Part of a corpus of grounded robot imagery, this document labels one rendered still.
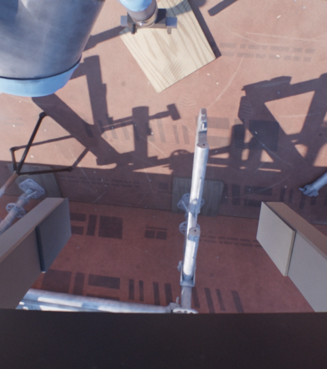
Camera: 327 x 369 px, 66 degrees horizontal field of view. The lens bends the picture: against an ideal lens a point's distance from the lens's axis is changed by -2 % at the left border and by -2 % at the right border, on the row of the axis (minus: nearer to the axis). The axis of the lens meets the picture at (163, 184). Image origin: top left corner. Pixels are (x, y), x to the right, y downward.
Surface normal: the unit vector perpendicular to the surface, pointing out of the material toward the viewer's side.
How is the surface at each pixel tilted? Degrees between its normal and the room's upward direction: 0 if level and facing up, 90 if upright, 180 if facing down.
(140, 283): 90
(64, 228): 97
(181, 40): 0
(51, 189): 0
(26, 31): 31
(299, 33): 0
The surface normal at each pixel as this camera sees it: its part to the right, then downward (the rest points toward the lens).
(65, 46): 0.65, 0.75
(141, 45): -0.11, 0.64
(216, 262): 0.02, -0.76
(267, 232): -1.00, -0.02
